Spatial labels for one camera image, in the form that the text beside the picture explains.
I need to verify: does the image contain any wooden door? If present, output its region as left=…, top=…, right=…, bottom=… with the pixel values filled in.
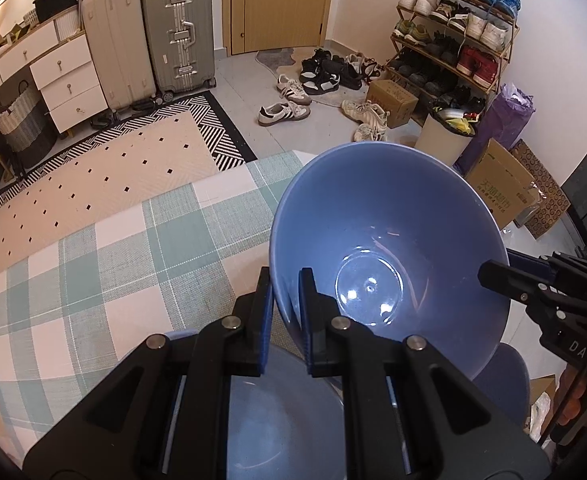
left=222, top=0, right=331, bottom=55

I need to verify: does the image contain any white trash bin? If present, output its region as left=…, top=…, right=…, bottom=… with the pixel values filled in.
left=415, top=108, right=476, bottom=167

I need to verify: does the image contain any right hand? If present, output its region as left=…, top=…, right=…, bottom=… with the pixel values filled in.
left=555, top=364, right=587, bottom=426

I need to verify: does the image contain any teal plaid tablecloth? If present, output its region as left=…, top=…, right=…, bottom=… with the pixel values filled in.
left=0, top=151, right=310, bottom=462

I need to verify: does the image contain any purple bag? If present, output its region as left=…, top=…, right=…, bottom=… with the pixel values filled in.
left=455, top=82, right=535, bottom=176

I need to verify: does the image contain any woven laundry basket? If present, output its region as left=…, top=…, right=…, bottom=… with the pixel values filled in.
left=0, top=79, right=59, bottom=169

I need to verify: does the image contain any arched vanity mirror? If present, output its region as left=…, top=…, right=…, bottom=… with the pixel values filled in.
left=0, top=0, right=42, bottom=44

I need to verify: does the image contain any small brown cardboard box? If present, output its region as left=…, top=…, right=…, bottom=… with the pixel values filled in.
left=367, top=79, right=418, bottom=128

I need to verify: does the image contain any large blue bowl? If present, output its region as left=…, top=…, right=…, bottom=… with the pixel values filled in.
left=162, top=328, right=350, bottom=480

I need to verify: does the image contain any white dressing table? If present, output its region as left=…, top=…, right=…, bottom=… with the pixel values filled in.
left=0, top=6, right=108, bottom=133

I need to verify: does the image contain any white suitcase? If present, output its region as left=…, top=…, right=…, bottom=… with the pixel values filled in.
left=80, top=0, right=156, bottom=112

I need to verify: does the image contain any patterned floor rug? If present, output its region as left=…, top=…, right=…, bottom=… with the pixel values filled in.
left=0, top=91, right=256, bottom=290

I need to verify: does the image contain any shoe rack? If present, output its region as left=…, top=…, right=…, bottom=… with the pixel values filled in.
left=385, top=0, right=521, bottom=122

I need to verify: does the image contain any cardboard box on floor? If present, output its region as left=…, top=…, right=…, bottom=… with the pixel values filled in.
left=465, top=139, right=542, bottom=229

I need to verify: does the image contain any silver suitcase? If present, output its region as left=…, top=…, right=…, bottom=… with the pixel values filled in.
left=141, top=0, right=216, bottom=103

